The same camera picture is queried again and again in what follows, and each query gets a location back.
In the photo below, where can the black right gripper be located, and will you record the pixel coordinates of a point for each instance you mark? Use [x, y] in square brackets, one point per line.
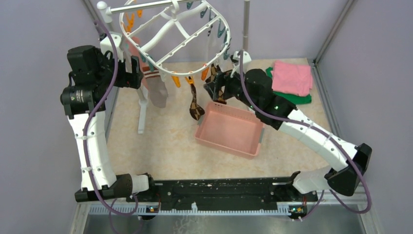
[222, 79]

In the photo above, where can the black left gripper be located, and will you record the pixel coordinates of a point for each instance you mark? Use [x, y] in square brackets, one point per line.
[131, 79]

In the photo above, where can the brown argyle sock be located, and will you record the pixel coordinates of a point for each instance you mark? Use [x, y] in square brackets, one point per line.
[195, 110]
[213, 85]

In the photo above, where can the grey sock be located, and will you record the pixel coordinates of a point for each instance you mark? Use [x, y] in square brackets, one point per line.
[158, 92]

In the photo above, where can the pink striped sock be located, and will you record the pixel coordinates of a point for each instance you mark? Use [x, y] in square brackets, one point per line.
[146, 69]

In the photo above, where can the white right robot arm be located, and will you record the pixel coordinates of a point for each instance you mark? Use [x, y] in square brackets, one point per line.
[347, 162]

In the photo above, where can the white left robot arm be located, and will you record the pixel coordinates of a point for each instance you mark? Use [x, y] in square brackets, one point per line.
[92, 77]

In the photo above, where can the white oval clip hanger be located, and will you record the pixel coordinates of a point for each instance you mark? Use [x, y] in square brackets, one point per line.
[170, 34]

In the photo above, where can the white sock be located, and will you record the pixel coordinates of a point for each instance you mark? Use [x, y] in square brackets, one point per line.
[217, 47]

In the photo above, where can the pink plastic basket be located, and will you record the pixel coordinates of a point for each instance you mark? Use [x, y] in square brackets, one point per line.
[229, 129]

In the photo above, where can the pink folded cloth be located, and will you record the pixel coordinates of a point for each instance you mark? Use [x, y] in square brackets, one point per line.
[292, 79]

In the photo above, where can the green folded cloth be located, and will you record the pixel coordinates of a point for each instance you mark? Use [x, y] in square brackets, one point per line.
[297, 100]

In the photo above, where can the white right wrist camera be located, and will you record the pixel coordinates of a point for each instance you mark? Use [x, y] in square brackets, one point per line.
[240, 62]

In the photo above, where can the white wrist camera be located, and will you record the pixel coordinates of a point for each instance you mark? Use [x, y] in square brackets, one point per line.
[240, 62]
[115, 40]

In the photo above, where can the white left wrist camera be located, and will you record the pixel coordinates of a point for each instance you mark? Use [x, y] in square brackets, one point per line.
[115, 40]

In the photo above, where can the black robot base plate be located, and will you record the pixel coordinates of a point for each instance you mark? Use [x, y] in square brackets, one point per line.
[228, 194]

